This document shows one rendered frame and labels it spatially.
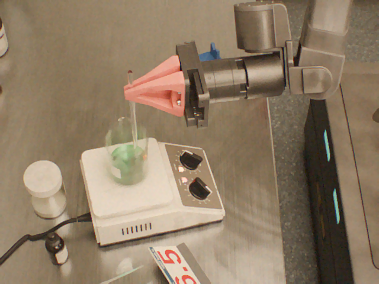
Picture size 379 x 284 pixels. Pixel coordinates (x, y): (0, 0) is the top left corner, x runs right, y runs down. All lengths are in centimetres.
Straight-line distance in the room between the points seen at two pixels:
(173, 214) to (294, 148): 114
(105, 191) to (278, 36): 34
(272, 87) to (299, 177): 117
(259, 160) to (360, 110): 66
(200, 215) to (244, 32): 30
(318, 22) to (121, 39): 55
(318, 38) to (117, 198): 37
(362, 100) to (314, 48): 92
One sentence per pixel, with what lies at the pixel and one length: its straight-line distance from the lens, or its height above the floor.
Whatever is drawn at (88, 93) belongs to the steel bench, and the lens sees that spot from 123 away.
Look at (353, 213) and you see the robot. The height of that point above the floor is 36.
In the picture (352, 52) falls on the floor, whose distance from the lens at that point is 242.
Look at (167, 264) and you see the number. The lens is 100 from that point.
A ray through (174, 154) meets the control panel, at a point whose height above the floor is 81.
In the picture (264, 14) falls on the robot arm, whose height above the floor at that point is 109.
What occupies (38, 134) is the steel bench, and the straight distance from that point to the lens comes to 119.
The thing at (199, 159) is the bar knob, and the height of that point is 81.
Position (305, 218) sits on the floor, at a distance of 197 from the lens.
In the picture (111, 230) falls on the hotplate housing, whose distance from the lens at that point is 101.
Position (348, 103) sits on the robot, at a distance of 176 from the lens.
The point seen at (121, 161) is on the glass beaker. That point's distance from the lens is 94.
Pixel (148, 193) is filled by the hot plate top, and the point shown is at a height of 84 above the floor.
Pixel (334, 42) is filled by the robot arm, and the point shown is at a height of 108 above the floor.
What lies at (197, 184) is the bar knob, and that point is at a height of 81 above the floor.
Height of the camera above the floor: 167
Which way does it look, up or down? 53 degrees down
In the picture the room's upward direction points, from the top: 1 degrees clockwise
